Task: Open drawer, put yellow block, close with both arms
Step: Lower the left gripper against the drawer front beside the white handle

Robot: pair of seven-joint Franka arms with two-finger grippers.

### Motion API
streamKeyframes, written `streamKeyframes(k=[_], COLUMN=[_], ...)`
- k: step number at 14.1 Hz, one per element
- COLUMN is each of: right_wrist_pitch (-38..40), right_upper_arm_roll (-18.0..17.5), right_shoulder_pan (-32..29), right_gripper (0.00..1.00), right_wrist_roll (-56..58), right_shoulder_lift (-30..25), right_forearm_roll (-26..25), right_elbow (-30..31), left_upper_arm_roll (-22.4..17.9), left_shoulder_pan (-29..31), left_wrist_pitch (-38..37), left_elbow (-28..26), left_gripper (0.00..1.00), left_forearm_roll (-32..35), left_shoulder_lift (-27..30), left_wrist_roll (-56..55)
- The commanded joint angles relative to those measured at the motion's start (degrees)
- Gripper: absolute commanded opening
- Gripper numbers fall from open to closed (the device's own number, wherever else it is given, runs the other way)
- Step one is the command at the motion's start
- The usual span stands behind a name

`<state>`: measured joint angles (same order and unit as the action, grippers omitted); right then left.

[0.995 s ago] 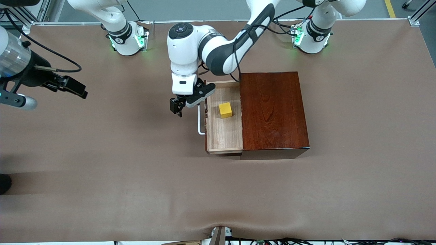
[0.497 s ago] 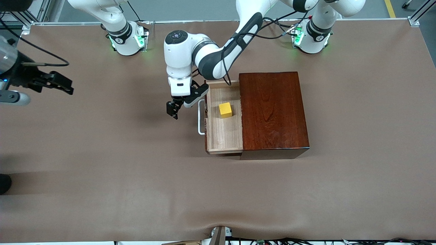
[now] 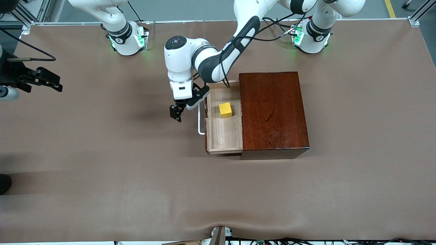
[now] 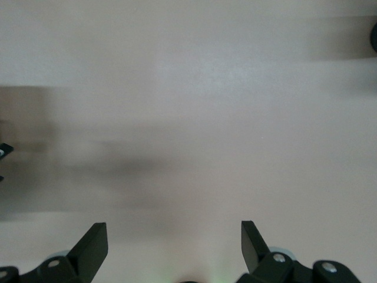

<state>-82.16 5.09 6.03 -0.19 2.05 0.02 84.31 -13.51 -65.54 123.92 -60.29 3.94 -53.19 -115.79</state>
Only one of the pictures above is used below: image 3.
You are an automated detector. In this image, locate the yellow block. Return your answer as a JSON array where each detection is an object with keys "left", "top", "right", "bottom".
[{"left": 219, "top": 102, "right": 233, "bottom": 118}]

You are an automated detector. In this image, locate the light wood drawer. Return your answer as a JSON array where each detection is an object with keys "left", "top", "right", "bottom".
[{"left": 198, "top": 80, "right": 244, "bottom": 155}]

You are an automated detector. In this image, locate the brown table cover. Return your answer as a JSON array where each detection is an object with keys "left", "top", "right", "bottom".
[{"left": 0, "top": 19, "right": 436, "bottom": 243}]

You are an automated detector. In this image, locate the dark red wooden cabinet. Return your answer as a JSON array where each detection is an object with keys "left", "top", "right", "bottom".
[{"left": 238, "top": 71, "right": 310, "bottom": 160}]

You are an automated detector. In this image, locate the black round object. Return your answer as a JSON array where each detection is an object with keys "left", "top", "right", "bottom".
[{"left": 0, "top": 174, "right": 12, "bottom": 195}]

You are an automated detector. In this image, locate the black camera cable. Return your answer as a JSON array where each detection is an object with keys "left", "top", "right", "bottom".
[
  {"left": 0, "top": 27, "right": 57, "bottom": 62},
  {"left": 220, "top": 12, "right": 305, "bottom": 89}
]

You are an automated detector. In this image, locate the aluminium frame strut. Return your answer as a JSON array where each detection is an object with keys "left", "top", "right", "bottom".
[
  {"left": 14, "top": 0, "right": 51, "bottom": 28},
  {"left": 409, "top": 0, "right": 436, "bottom": 27}
]

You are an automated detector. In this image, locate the thin black cable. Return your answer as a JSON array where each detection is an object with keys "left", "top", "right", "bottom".
[{"left": 128, "top": 0, "right": 144, "bottom": 22}]

